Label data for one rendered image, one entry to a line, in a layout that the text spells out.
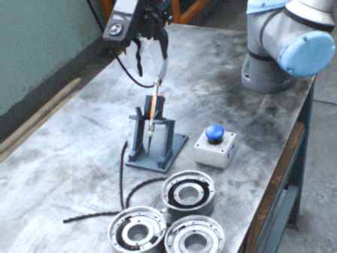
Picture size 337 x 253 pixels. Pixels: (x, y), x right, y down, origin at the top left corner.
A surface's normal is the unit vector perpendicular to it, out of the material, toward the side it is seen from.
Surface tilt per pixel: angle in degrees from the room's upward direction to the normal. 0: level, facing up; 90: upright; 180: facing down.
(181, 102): 0
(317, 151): 0
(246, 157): 0
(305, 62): 97
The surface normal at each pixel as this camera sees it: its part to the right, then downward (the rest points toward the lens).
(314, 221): -0.07, -0.73
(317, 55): 0.29, 0.72
